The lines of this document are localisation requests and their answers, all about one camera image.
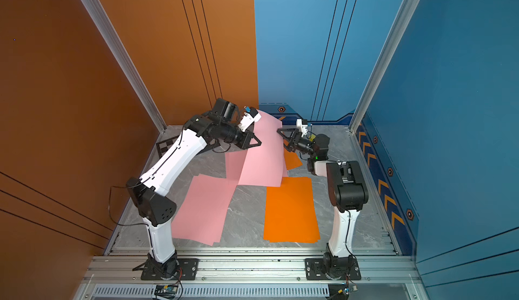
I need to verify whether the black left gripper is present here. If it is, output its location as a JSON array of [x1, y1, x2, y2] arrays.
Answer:
[[219, 124, 262, 150]]

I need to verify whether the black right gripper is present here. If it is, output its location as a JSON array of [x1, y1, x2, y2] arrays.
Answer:
[[278, 131, 317, 159]]

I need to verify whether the orange paper front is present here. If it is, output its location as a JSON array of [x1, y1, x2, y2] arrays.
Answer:
[[264, 177, 320, 244]]

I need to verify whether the large curved pink paper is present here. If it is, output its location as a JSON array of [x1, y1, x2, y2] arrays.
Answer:
[[171, 175, 237, 246]]

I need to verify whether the orange curved paper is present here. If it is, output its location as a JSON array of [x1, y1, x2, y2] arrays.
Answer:
[[283, 140, 303, 171]]

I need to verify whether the pink paper underneath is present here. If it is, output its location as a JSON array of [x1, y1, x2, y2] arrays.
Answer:
[[238, 111, 286, 187]]

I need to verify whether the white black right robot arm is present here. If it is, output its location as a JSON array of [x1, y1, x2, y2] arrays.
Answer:
[[277, 128, 369, 281]]

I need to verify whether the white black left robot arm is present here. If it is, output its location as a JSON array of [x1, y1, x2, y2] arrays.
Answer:
[[126, 98, 262, 281]]

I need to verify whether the black grey chessboard case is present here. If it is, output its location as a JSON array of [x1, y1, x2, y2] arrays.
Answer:
[[155, 131, 184, 158]]

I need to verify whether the right green circuit board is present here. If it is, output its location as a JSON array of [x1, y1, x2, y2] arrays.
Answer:
[[327, 284, 358, 300]]

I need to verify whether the green circuit board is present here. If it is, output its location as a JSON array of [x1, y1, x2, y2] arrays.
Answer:
[[154, 284, 182, 300], [327, 284, 358, 300]]

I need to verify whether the left green circuit board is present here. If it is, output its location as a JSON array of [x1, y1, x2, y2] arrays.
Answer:
[[154, 284, 182, 300]]

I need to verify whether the ventilation grille strip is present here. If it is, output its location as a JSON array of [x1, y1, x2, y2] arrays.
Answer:
[[92, 284, 330, 299]]

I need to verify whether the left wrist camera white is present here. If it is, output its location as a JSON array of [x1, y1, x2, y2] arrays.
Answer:
[[238, 107, 262, 132]]

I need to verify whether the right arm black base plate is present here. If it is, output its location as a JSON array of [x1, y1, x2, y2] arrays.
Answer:
[[305, 257, 362, 281]]

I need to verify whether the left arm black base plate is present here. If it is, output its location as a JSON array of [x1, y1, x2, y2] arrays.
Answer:
[[132, 258, 199, 282]]

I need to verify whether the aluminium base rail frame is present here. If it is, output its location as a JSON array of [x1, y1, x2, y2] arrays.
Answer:
[[74, 248, 428, 299]]

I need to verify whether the right aluminium corner post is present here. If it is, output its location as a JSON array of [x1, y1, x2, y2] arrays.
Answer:
[[349, 0, 420, 134]]

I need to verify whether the aluminium corner post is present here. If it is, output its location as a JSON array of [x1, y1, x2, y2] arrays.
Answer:
[[349, 0, 420, 134], [80, 0, 167, 133]]

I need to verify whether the left aluminium corner post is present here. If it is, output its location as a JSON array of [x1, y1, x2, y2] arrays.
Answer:
[[80, 0, 167, 133]]

